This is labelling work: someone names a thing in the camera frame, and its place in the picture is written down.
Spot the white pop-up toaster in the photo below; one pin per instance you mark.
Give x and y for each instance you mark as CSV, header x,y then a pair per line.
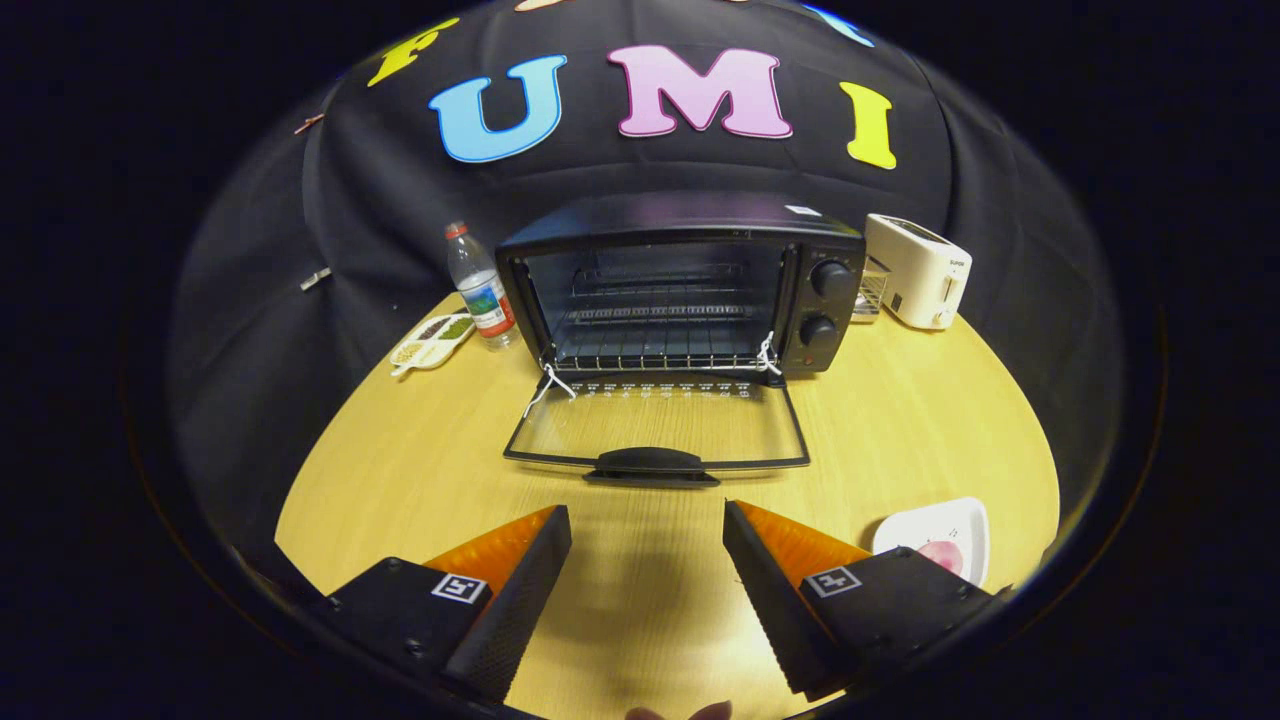
x,y
915,270

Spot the white cloth clip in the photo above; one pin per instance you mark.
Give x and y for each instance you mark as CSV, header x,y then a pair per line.
x,y
315,279

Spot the black backdrop cloth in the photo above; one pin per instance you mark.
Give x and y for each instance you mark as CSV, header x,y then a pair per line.
x,y
640,170

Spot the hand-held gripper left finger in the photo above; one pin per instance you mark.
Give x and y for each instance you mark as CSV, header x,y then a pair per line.
x,y
515,620

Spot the pink round food slice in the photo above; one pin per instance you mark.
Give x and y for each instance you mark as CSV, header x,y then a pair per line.
x,y
945,555

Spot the white divided snack tray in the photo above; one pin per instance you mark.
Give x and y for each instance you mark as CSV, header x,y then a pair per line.
x,y
425,350

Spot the white square food plate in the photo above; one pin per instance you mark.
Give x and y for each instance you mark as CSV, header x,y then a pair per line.
x,y
930,520

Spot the black toaster oven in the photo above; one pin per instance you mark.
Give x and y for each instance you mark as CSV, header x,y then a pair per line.
x,y
830,300

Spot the pink cloth clip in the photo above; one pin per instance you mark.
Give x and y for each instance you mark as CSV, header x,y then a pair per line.
x,y
309,124

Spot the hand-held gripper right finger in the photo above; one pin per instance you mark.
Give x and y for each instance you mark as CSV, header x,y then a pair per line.
x,y
770,610

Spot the clear plastic water bottle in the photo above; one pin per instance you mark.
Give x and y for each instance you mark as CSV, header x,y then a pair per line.
x,y
485,295

